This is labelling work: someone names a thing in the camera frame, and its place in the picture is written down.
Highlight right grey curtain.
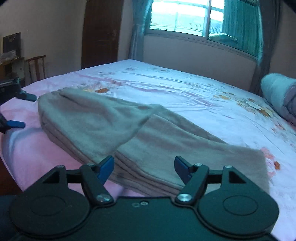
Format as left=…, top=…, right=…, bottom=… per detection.
left=249, top=0, right=282, bottom=96

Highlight grey fleece pants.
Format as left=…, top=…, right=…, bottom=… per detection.
left=38, top=88, right=269, bottom=197

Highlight dark wooden door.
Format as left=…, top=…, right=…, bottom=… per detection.
left=81, top=0, right=123, bottom=69

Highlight window with teal light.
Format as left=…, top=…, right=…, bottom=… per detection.
left=147, top=1, right=260, bottom=57

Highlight wooden chair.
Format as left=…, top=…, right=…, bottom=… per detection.
left=25, top=55, right=46, bottom=83

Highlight dark wooden desk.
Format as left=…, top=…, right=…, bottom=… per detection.
left=0, top=58, right=26, bottom=87

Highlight rolled grey blanket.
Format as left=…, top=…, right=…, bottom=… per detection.
left=260, top=73, right=295, bottom=126

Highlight pink floral bed sheet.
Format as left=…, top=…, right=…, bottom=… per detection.
left=1, top=60, right=295, bottom=240

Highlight dark framed picture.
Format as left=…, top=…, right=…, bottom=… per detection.
left=3, top=32, right=21, bottom=57

